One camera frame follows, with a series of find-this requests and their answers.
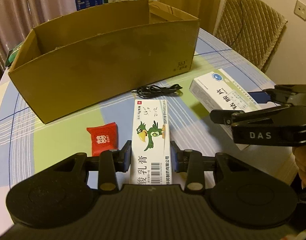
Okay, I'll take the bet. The white green tablet box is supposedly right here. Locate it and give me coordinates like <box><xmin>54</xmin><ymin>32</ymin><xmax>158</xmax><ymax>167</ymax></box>
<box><xmin>189</xmin><ymin>69</ymin><xmax>275</xmax><ymax>112</ymax></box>

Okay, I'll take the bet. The white parrot ointment box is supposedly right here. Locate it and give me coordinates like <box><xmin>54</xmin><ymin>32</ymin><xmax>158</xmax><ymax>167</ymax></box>
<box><xmin>130</xmin><ymin>99</ymin><xmax>172</xmax><ymax>185</ymax></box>

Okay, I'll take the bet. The black cable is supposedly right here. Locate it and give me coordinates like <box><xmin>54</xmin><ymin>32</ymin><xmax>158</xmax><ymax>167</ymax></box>
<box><xmin>132</xmin><ymin>83</ymin><xmax>183</xmax><ymax>99</ymax></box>

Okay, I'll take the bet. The person's right hand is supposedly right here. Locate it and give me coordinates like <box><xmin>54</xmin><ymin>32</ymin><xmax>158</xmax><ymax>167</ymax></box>
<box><xmin>292</xmin><ymin>145</ymin><xmax>306</xmax><ymax>189</ymax></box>

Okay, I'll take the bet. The red candy packet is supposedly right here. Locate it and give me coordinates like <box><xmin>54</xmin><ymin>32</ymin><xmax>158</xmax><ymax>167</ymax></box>
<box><xmin>86</xmin><ymin>122</ymin><xmax>118</xmax><ymax>157</ymax></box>

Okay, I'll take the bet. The quilted chair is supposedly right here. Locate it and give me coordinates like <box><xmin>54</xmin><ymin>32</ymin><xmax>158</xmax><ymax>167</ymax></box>
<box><xmin>215</xmin><ymin>0</ymin><xmax>287</xmax><ymax>73</ymax></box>

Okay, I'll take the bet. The checkered tablecloth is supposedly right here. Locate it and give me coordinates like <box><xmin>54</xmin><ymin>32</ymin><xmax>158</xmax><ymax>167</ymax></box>
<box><xmin>0</xmin><ymin>30</ymin><xmax>297</xmax><ymax>235</ymax></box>

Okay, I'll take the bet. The brown cardboard box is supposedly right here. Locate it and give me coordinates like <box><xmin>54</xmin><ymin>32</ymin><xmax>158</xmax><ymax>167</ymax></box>
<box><xmin>9</xmin><ymin>0</ymin><xmax>200</xmax><ymax>124</ymax></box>

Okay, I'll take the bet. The green wet wipes pack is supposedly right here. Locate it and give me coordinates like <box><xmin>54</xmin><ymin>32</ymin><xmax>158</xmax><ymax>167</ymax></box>
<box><xmin>4</xmin><ymin>42</ymin><xmax>23</xmax><ymax>68</ymax></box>

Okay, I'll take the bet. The pink curtain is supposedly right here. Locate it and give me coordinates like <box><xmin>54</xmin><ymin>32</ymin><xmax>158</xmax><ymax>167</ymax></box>
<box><xmin>0</xmin><ymin>0</ymin><xmax>76</xmax><ymax>72</ymax></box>

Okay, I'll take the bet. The black power cord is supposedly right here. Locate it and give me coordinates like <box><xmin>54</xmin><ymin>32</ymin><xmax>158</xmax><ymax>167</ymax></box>
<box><xmin>224</xmin><ymin>0</ymin><xmax>251</xmax><ymax>48</ymax></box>

